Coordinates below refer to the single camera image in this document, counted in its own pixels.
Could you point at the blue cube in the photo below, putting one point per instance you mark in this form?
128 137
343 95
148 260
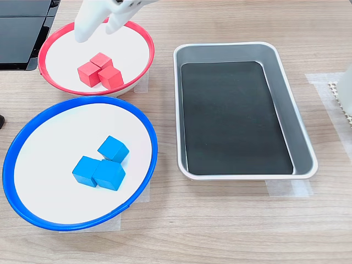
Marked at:
83 171
112 147
108 174

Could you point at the red cube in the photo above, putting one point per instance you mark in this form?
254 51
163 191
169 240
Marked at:
88 74
101 59
110 77

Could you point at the black glossy panel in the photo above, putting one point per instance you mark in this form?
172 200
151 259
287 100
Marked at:
24 6
19 41

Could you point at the steel tray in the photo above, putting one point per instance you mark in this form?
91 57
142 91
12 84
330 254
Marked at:
305 154

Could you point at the clear tape strip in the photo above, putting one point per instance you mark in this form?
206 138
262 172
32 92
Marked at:
321 110
144 192
288 188
143 82

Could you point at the red-rimmed white plate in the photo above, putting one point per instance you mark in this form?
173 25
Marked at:
60 55

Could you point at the black mat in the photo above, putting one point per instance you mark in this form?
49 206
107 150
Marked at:
233 123

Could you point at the blue-rimmed white plate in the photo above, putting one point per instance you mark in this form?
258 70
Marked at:
41 192

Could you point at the small black object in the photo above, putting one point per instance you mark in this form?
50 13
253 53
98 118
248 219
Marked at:
1 122

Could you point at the pale perforated plate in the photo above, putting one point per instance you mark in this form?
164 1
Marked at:
333 89

